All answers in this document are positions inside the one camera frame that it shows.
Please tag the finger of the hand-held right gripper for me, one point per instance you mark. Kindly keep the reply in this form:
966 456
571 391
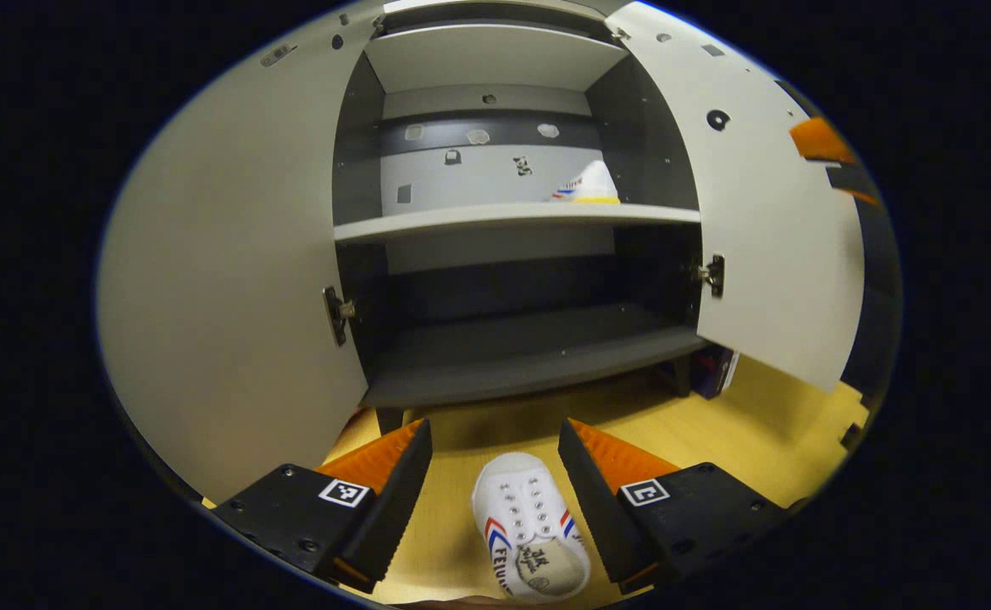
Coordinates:
855 182
822 142

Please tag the small cardboard box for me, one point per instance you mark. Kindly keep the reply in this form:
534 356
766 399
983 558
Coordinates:
714 373

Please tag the white striped canvas shoe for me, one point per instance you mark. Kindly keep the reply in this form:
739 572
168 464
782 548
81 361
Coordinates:
589 186
525 517

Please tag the white grey shoe cabinet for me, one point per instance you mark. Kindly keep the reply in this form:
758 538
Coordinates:
512 356

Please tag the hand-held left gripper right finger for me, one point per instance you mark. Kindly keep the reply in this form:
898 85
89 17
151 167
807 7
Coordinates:
597 500

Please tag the shoe cabinet door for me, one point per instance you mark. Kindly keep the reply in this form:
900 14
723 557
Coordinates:
233 254
766 212

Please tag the metal door hinge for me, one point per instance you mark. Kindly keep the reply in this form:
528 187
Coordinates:
336 313
621 33
713 275

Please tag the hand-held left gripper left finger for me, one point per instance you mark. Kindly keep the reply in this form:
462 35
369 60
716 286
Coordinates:
394 500

